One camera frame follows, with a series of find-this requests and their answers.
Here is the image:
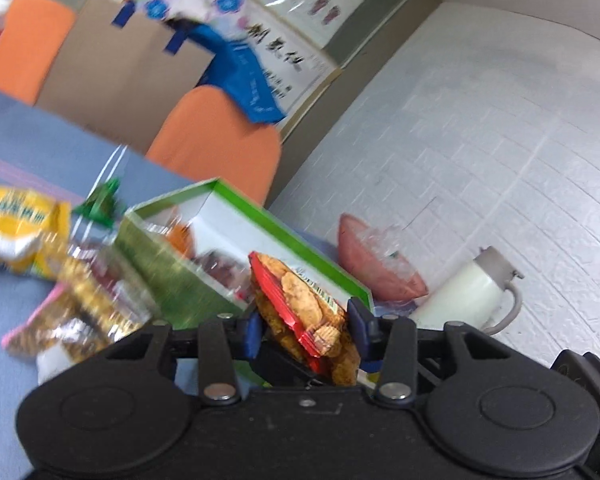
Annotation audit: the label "white thermos bottle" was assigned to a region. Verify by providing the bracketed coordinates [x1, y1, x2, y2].
[410, 246, 525, 336]

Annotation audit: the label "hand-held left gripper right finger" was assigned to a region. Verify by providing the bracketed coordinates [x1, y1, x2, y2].
[347, 297, 513, 406]

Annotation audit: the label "yellow snack packet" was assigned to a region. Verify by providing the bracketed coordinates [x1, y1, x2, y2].
[0, 185, 73, 279]

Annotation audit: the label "pink bowl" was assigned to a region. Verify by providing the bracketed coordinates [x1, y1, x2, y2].
[337, 213, 429, 303]

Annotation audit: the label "blue plastic bag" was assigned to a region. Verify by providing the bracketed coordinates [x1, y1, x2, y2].
[186, 24, 287, 125]

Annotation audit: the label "blue striped tablecloth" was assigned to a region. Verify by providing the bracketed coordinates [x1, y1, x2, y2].
[0, 85, 261, 480]

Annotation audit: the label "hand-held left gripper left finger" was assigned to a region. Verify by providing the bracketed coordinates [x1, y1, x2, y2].
[105, 312, 264, 406]

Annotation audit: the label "orange chair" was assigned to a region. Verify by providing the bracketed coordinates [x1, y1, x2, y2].
[145, 85, 283, 208]
[0, 0, 77, 106]

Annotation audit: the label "small green wrapper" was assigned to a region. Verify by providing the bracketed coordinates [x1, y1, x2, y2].
[72, 178, 127, 229]

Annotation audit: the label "pink edged snack packet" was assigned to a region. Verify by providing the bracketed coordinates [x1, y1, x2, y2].
[2, 282, 112, 362]

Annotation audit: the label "brown cardboard bag blue handles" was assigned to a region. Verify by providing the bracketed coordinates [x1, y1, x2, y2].
[34, 0, 216, 156]

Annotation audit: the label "orange small wrapper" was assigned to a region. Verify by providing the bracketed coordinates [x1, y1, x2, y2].
[166, 222, 197, 256]

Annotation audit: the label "wall poster with pictures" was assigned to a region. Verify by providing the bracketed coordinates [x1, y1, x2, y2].
[230, 0, 406, 51]

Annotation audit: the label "red crisps packet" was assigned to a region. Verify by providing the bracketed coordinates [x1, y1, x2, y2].
[249, 251, 363, 387]

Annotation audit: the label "clear plastic wrap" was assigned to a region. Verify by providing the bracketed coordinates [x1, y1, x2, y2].
[357, 225, 421, 281]

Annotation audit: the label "green cardboard box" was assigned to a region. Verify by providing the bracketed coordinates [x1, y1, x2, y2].
[115, 178, 376, 331]

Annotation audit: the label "dark sausage packet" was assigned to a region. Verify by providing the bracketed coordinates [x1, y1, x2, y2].
[192, 251, 253, 293]

